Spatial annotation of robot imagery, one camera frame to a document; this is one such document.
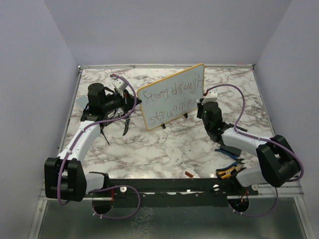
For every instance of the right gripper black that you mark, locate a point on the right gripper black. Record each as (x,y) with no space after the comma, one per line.
(201,106)

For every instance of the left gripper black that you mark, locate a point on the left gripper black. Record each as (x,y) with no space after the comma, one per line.
(128,101)

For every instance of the yellow framed whiteboard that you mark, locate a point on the yellow framed whiteboard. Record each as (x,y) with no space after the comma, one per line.
(171,97)

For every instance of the red marker cap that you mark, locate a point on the red marker cap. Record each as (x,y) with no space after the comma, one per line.
(188,174)

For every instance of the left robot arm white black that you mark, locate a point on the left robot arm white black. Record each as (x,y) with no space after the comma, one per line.
(64,177)

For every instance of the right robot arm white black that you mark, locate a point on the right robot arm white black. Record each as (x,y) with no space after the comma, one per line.
(277,161)

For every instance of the black pruning shears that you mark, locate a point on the black pruning shears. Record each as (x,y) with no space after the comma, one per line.
(127,122)

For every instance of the grey white small device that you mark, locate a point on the grey white small device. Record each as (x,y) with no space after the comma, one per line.
(82,102)

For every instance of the black flat box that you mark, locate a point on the black flat box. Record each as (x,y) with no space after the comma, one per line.
(231,149)

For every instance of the yellow black utility knife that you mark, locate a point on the yellow black utility knife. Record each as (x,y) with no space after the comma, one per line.
(229,171)

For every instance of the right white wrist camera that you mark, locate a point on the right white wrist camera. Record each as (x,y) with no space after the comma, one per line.
(211,96)

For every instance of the blue handled pliers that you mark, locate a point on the blue handled pliers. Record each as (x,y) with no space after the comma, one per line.
(233,156)

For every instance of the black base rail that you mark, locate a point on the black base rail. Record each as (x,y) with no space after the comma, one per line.
(187,192)

